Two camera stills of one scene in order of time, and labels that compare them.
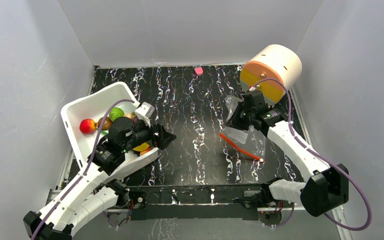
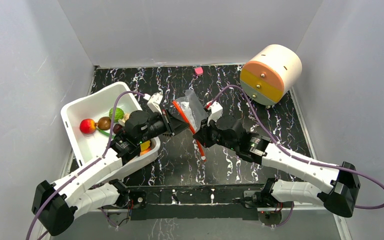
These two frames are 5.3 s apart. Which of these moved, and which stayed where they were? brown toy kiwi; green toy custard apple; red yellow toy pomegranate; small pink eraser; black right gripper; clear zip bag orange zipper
Moved: clear zip bag orange zipper; black right gripper
Stayed: green toy custard apple; brown toy kiwi; small pink eraser; red yellow toy pomegranate
